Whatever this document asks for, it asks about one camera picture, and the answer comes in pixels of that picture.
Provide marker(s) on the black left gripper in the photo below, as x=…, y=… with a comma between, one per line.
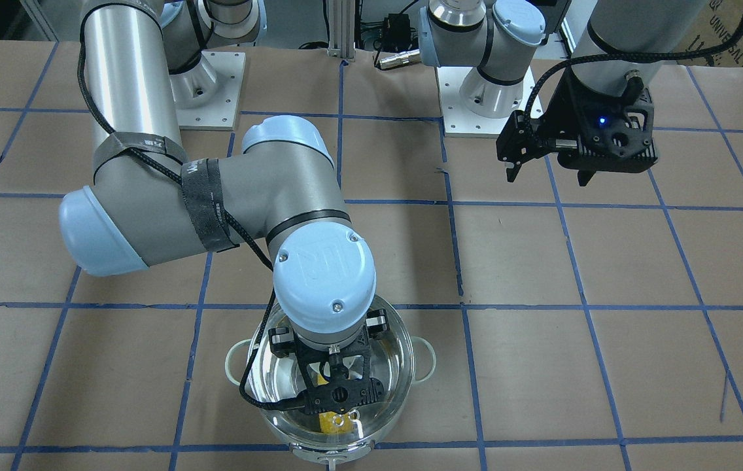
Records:
x=568, y=108

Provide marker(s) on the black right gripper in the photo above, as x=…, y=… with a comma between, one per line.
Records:
x=280, y=339

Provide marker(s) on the yellow corn cob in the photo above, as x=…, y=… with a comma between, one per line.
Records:
x=333, y=423

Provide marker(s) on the glass pot lid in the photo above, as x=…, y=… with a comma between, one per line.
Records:
x=331, y=379

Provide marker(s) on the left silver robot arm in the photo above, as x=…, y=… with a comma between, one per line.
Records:
x=500, y=38

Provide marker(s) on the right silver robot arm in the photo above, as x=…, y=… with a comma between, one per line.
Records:
x=150, y=204

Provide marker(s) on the grey-green cooking pot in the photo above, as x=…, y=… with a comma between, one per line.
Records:
x=329, y=409

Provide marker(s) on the cardboard box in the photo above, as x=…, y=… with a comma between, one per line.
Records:
x=714, y=24

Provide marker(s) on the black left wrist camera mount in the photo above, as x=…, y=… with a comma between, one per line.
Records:
x=616, y=131

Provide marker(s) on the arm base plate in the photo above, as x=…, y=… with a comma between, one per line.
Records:
x=475, y=107
x=207, y=96

